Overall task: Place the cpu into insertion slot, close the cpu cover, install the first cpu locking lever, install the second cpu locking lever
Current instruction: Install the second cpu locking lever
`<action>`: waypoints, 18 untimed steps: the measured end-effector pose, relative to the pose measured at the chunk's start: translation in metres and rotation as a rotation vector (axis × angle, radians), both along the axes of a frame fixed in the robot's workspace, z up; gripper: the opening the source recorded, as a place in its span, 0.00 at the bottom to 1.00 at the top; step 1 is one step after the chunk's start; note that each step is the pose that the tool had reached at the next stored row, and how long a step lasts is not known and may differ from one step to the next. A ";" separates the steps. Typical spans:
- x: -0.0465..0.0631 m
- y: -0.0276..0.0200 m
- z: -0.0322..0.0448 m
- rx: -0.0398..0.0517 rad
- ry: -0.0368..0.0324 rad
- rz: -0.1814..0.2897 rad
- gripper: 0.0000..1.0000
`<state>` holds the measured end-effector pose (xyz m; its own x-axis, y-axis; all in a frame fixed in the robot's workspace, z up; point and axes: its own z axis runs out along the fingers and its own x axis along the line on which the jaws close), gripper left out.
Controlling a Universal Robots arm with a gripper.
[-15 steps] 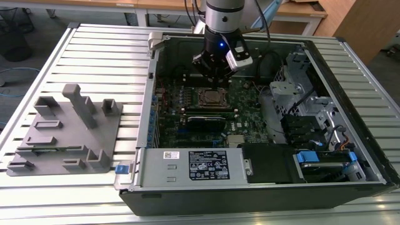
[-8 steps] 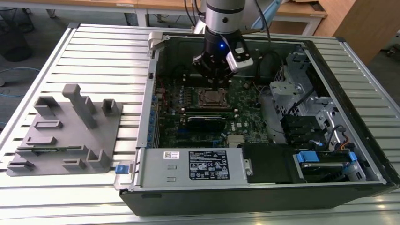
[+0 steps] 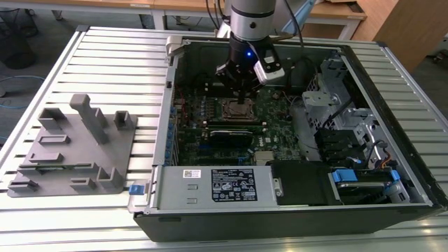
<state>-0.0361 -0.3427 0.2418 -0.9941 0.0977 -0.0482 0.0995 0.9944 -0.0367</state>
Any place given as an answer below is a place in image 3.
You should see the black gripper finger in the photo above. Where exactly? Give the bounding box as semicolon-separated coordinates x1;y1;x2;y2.
241;75;261;105
214;64;245;105

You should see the silver CPU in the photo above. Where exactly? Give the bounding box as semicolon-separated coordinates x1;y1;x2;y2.
226;102;249;117

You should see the metal socket cover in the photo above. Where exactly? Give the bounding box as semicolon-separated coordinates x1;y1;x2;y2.
222;99;256;120

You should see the silver drive cage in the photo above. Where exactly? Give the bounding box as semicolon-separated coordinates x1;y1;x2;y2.
301;56;354;161

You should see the graphics card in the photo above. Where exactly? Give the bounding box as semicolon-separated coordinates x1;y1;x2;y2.
208;128;254;148

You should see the green motherboard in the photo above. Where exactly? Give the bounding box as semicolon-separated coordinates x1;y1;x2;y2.
170;85;305;166

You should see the wooden desk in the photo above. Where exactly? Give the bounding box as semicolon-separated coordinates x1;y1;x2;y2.
164;0;368;40
0;0;165;30

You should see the silver disk bay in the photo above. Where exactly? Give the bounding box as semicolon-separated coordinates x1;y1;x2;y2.
334;107;385;169

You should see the blue disk carrier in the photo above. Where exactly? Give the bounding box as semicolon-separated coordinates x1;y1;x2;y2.
330;169;400;184

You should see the silver power supply unit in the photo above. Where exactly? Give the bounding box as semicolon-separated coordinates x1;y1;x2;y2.
148;165;281;211

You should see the wooden cabinet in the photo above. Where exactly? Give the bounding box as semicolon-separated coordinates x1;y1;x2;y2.
353;0;448;72

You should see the grey parts rack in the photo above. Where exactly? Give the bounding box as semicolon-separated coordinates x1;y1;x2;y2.
5;93;138;198

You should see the black PC case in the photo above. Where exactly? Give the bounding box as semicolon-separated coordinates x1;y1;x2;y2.
128;35;448;244

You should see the green RAM stick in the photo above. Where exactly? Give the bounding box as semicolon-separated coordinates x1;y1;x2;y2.
36;164;93;171

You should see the black waste bin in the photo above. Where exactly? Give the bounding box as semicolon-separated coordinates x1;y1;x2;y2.
0;7;40;70

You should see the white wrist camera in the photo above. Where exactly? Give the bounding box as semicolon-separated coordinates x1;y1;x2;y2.
252;49;285;85

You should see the black power cable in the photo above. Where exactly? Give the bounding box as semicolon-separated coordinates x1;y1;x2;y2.
285;56;316;95

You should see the black camera cable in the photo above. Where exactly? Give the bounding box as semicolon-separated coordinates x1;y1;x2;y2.
282;0;305;71

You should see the grey case handle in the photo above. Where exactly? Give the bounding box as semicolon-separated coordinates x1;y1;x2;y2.
164;36;185;64

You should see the black drive bracket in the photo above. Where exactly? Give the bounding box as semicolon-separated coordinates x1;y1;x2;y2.
313;128;361;165

